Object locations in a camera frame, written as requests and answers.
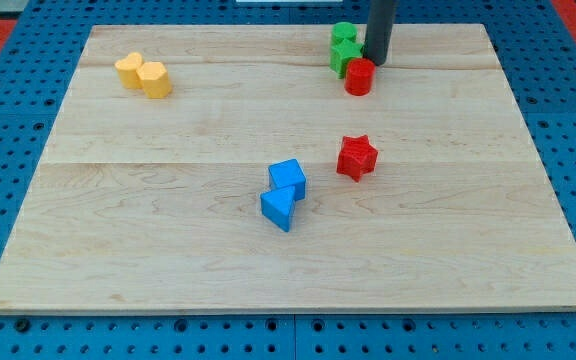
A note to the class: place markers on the red star block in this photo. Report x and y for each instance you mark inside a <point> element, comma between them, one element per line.
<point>356,157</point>

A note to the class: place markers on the green star block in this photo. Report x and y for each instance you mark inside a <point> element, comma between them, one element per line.
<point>341,53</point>

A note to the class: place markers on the blue cube block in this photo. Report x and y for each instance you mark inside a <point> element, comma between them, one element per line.
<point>288,173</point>

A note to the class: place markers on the blue triangle block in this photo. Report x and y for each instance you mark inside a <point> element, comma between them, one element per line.
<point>278,206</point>

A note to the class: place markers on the light wooden board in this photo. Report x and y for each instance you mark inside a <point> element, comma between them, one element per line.
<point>143,206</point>

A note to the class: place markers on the red cylinder block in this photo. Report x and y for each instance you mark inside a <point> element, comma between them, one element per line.
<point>359,76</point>

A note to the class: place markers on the green cylinder block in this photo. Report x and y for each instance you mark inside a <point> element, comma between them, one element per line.
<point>342,31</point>

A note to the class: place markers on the yellow hexagon block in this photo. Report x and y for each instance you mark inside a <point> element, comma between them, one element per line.
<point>154,79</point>

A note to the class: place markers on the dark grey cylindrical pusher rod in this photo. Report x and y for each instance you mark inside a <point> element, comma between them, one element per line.
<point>381,17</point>

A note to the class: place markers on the yellow heart block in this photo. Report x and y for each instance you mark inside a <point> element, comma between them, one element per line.
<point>126,69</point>

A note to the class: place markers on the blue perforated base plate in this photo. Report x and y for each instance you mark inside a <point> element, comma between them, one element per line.
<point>536,45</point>

